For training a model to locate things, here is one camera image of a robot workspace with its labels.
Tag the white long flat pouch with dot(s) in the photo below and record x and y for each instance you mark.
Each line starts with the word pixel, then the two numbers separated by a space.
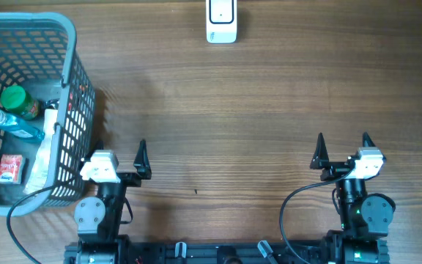
pixel 39 173

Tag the grey plastic mesh basket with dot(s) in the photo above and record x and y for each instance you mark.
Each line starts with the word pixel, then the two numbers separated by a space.
pixel 38 52

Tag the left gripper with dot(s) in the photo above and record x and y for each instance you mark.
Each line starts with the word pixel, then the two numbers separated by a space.
pixel 140 163

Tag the green lid jar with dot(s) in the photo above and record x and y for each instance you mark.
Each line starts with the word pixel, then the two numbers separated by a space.
pixel 18 101

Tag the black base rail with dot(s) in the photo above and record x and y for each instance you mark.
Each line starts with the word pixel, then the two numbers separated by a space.
pixel 262 252

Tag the blue mouthwash bottle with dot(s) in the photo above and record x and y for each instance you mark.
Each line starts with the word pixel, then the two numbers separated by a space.
pixel 20 128

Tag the black red snack wrapper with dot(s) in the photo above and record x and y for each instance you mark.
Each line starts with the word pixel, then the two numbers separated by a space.
pixel 51 104

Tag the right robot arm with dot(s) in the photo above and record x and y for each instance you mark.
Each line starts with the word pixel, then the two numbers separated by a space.
pixel 365 217

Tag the red snack packet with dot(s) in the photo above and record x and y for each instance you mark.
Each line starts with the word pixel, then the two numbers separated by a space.
pixel 11 169

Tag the white barcode scanner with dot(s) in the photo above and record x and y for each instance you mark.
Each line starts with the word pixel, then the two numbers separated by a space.
pixel 221 21

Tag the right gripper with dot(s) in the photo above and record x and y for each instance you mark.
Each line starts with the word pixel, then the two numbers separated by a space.
pixel 321 160

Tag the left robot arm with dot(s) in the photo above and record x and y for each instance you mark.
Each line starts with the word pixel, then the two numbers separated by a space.
pixel 99 218

